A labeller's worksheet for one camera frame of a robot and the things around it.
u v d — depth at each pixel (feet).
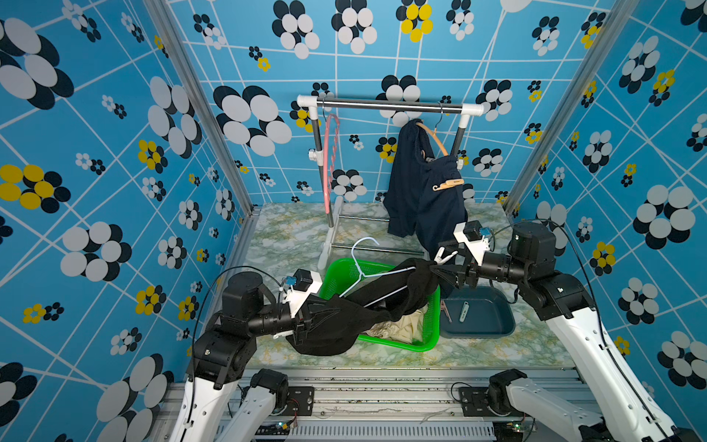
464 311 2.89
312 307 1.80
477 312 2.97
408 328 2.71
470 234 1.68
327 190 2.27
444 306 2.98
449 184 2.16
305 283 1.56
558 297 1.46
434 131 2.33
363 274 1.80
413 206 3.08
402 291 2.11
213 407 1.31
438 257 2.10
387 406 2.42
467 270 1.78
